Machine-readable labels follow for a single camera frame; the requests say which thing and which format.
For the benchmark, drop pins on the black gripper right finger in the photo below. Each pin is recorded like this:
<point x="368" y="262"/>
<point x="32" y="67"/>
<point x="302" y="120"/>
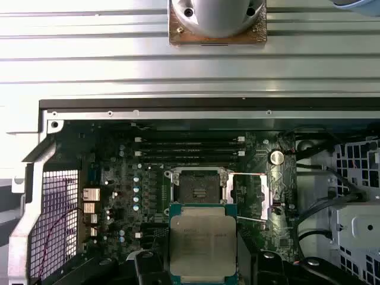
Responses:
<point x="261" y="273"/>

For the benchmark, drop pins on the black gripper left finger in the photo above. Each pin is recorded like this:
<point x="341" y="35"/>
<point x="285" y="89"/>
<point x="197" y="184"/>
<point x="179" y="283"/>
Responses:
<point x="148" y="273"/>

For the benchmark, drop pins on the CPU with silver top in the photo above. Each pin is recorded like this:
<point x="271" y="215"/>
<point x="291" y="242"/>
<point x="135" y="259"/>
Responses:
<point x="203" y="237"/>

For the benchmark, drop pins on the thin metal locking lever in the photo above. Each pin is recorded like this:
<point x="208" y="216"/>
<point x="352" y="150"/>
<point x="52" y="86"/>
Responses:
<point x="172" y="193"/>

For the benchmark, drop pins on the metal socket cover frame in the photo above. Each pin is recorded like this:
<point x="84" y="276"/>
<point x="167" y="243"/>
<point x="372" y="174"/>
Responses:
<point x="230" y="190"/>

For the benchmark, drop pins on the RAM slot with white clips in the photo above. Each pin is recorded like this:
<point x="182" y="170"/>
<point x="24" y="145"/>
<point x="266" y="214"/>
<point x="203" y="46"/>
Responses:
<point x="154" y="235"/>
<point x="190" y="139"/>
<point x="190" y="153"/>

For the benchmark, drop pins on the RAM slot with black clips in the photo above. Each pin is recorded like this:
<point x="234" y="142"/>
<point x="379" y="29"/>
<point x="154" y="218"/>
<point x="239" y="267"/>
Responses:
<point x="190" y="160"/>
<point x="190" y="146"/>

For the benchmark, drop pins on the silver round capacitor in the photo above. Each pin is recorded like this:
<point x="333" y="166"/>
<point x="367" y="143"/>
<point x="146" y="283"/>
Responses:
<point x="136" y="207"/>
<point x="136" y="199"/>
<point x="136" y="189"/>
<point x="136" y="179"/>

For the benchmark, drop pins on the silver rear port housing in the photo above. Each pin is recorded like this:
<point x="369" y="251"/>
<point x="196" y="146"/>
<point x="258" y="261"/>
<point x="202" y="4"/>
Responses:
<point x="89" y="207"/>
<point x="93" y="218"/>
<point x="93" y="231"/>
<point x="92" y="194"/>

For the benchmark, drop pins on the silver perforated disk cage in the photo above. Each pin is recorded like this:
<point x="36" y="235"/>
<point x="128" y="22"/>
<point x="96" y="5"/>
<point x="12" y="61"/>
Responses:
<point x="356" y="222"/>

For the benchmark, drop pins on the round silver coin battery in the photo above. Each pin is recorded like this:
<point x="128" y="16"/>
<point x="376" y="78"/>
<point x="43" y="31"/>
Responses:
<point x="276" y="157"/>

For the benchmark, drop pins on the green motherboard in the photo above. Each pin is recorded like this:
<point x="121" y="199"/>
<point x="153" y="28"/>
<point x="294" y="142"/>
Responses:
<point x="255" y="139"/>

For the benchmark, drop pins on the black open PC case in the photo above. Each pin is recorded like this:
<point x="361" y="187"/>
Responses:
<point x="89" y="114"/>

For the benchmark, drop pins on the square brown base plate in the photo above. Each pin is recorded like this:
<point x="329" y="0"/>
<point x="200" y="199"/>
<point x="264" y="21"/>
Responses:
<point x="175" y="37"/>

